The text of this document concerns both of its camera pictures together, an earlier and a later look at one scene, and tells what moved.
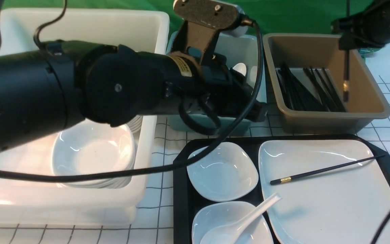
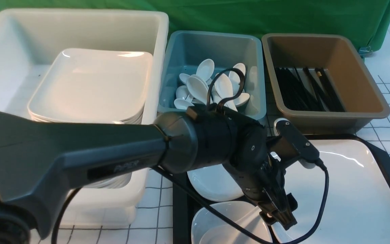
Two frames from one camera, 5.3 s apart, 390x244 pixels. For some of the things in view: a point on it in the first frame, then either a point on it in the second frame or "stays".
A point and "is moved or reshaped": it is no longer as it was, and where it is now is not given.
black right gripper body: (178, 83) → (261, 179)
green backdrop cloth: (271, 17) stays
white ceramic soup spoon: (229, 232) is moved or reshaped
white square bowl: (230, 171) stays
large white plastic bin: (6, 202) stays
